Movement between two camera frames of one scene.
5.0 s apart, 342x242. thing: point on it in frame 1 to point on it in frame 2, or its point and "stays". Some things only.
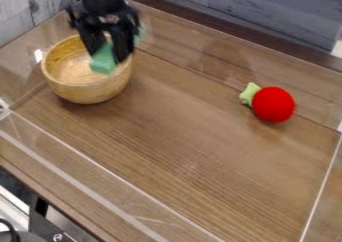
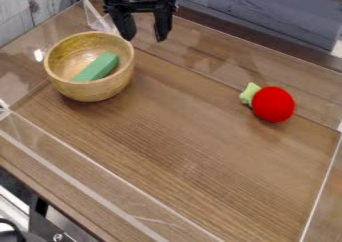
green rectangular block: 102,60 to 98,68
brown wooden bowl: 68,74 stays
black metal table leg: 40,225 stays
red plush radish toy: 271,102 stays
